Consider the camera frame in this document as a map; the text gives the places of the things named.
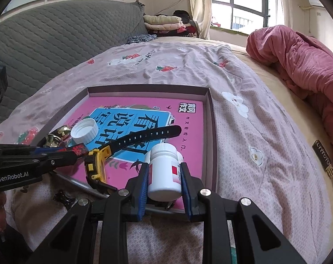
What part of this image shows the white ribbed plastic cap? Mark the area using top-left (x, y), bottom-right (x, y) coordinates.
top-left (71, 118), bottom-right (99, 144)

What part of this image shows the shallow grey cardboard box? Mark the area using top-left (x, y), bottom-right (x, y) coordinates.
top-left (36, 85), bottom-right (219, 218)

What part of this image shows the pink quilt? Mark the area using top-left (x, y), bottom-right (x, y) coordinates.
top-left (246, 25), bottom-right (333, 196)

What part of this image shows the black gold mattress label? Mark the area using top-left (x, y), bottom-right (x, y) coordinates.
top-left (312, 140), bottom-right (333, 179)

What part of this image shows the pile of folded clothes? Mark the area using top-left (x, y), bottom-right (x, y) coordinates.
top-left (144, 9), bottom-right (200, 37)

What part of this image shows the white pill bottle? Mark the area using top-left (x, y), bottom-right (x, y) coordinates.
top-left (144, 142), bottom-right (185, 201)

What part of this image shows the brass knob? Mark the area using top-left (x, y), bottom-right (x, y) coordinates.
top-left (44, 126), bottom-right (72, 147)

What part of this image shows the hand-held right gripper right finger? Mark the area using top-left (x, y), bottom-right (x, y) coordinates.
top-left (180, 163), bottom-right (307, 264)

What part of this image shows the grey quilted headboard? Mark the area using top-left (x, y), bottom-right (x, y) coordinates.
top-left (0, 0), bottom-right (146, 127)

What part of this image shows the pink and blue book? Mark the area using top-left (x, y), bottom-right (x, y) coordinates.
top-left (55, 96), bottom-right (205, 212)

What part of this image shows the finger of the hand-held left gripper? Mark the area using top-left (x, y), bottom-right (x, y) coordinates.
top-left (0, 151), bottom-right (86, 175)
top-left (0, 143), bottom-right (64, 156)

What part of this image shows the black and yellow wristwatch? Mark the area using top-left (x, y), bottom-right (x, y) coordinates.
top-left (84, 125), bottom-right (182, 193)

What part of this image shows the cream curtain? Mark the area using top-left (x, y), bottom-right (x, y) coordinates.
top-left (276, 0), bottom-right (293, 28)
top-left (188, 0), bottom-right (212, 39)

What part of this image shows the cream folded blanket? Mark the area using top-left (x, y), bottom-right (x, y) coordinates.
top-left (143, 15), bottom-right (183, 26)

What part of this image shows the black framed window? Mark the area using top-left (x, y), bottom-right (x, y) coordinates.
top-left (210, 0), bottom-right (280, 31)

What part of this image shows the small black plastic piece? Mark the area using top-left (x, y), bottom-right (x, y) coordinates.
top-left (53, 189), bottom-right (75, 208)

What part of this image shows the blue floral cloth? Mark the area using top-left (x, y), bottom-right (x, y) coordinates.
top-left (126, 34), bottom-right (158, 44)

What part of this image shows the beige mattress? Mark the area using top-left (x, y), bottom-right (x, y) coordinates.
top-left (150, 37), bottom-right (333, 253)

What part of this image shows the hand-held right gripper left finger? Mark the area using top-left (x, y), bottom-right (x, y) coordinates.
top-left (26, 163), bottom-right (149, 264)

